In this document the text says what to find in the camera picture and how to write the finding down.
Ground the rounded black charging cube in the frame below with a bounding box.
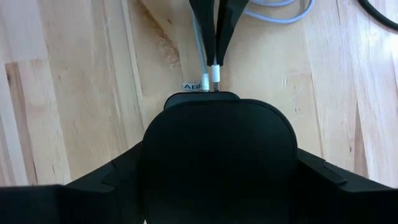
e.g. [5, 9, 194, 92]
[141, 91, 299, 224]

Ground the black USB cable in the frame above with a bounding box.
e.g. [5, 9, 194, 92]
[356, 0, 398, 32]

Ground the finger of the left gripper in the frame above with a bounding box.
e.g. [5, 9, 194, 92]
[216, 0, 249, 66]
[188, 0, 218, 65]

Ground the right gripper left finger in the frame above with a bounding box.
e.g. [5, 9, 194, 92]
[0, 141, 143, 224]

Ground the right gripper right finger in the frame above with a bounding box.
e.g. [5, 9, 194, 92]
[290, 148, 398, 224]

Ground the white braided USB cable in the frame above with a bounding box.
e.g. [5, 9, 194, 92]
[211, 0, 315, 91]

